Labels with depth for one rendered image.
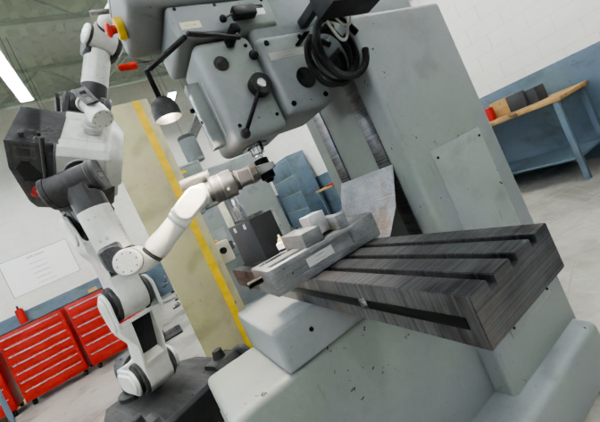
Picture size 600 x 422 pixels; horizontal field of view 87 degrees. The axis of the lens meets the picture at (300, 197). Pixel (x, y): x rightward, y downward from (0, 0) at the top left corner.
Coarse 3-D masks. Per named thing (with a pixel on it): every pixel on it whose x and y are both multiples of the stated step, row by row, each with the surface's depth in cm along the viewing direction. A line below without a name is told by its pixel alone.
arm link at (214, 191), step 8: (192, 176) 98; (200, 176) 98; (208, 176) 99; (216, 176) 98; (184, 184) 97; (192, 184) 98; (200, 184) 96; (208, 184) 98; (216, 184) 97; (208, 192) 97; (216, 192) 97; (208, 200) 97; (216, 200) 99; (224, 200) 100
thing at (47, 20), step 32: (0, 0) 547; (32, 0) 529; (64, 0) 602; (96, 0) 572; (0, 32) 605; (32, 32) 639; (64, 32) 673; (32, 64) 723; (64, 64) 760; (160, 64) 950; (0, 96) 778
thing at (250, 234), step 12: (252, 216) 136; (264, 216) 136; (240, 228) 140; (252, 228) 132; (264, 228) 135; (276, 228) 138; (240, 240) 144; (252, 240) 136; (264, 240) 134; (276, 240) 137; (240, 252) 149; (252, 252) 140; (264, 252) 132; (276, 252) 135
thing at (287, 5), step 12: (276, 0) 105; (288, 0) 107; (300, 0) 109; (384, 0) 128; (396, 0) 132; (408, 0) 135; (276, 12) 104; (288, 12) 106; (300, 12) 108; (372, 12) 124; (288, 24) 105; (312, 24) 109; (336, 24) 114; (252, 36) 99; (264, 36) 100; (276, 36) 102; (324, 36) 112; (252, 48) 101
